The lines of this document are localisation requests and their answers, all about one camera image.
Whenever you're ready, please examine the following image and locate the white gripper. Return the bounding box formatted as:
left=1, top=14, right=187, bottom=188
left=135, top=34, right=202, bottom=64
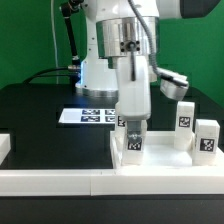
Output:
left=116, top=55, right=151, bottom=144

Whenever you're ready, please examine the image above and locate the white square table top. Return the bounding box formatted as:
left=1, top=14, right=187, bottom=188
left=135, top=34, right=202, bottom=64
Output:
left=110, top=131, right=224, bottom=169

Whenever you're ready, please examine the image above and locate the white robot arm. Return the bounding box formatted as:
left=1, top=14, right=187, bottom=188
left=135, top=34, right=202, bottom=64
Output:
left=61, top=0, right=221, bottom=144

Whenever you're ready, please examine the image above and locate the white sheet with tag markers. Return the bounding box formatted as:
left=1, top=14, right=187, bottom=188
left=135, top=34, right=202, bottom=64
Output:
left=59, top=108, right=115, bottom=124

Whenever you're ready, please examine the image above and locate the white front fence wall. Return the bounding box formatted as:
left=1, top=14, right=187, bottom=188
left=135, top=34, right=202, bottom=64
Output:
left=0, top=167, right=224, bottom=196

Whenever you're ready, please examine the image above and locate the white fence wall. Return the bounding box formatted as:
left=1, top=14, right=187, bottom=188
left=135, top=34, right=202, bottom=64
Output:
left=0, top=167, right=224, bottom=196
left=0, top=134, right=11, bottom=165

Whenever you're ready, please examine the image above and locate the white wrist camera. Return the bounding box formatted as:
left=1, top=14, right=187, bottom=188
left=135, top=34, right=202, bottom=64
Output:
left=157, top=68, right=189, bottom=101

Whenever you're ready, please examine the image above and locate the white left fence wall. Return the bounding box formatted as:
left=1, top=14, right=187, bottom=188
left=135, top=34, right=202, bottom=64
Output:
left=0, top=134, right=11, bottom=165

